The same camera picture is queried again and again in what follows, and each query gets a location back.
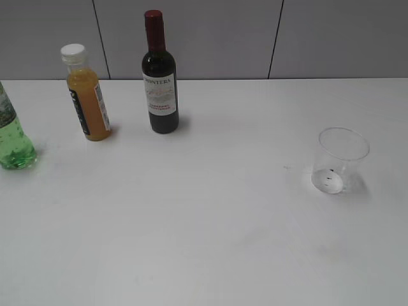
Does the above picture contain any transparent plastic cup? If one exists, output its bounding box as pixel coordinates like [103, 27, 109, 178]
[311, 127, 370, 194]

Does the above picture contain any dark red wine bottle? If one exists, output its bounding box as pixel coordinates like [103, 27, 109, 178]
[142, 10, 179, 134]

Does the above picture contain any green sprite bottle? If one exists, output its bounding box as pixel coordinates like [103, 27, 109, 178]
[1, 84, 37, 170]

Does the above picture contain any orange juice bottle white cap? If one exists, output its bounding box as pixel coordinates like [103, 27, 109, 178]
[61, 43, 112, 142]

